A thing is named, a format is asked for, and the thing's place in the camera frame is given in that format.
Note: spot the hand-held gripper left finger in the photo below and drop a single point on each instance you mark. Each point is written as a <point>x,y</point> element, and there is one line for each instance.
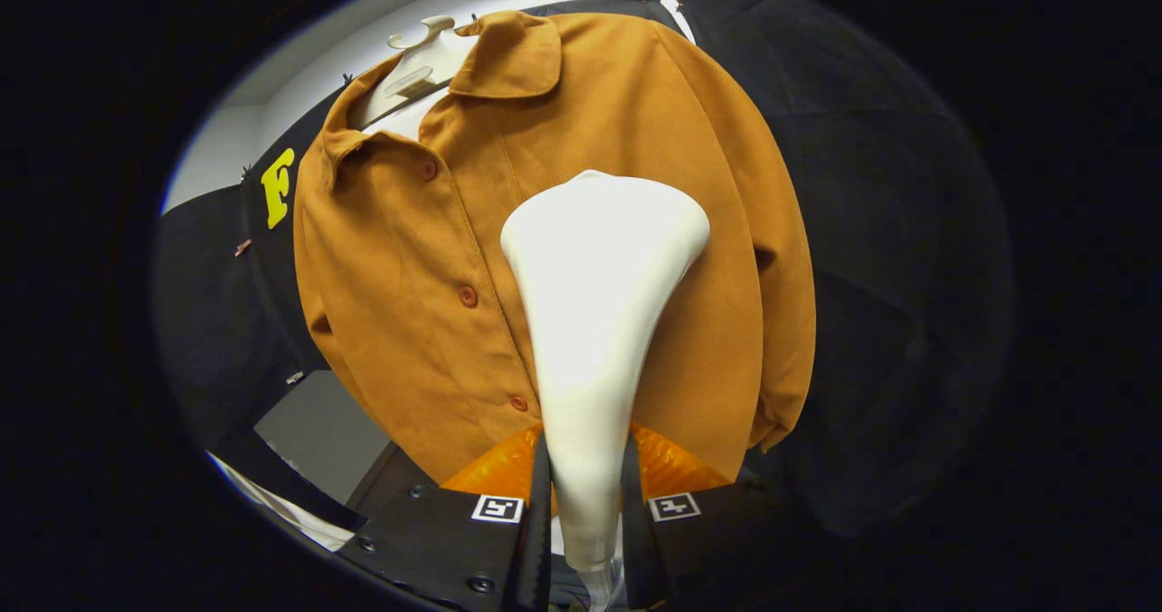
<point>537,548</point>

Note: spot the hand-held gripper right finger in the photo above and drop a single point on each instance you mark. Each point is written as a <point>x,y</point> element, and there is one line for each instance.
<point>635,548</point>

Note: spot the white garment steamer head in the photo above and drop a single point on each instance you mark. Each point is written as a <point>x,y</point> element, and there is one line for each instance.
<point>595,303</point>

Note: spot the orange-brown button shirt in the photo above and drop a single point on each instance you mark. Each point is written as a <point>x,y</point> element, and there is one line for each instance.
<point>408,276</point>

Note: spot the white clothes hanger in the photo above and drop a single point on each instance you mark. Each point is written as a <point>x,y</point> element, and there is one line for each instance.
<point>422,67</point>

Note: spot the reddish clip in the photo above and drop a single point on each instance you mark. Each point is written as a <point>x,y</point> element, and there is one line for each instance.
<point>242,247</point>

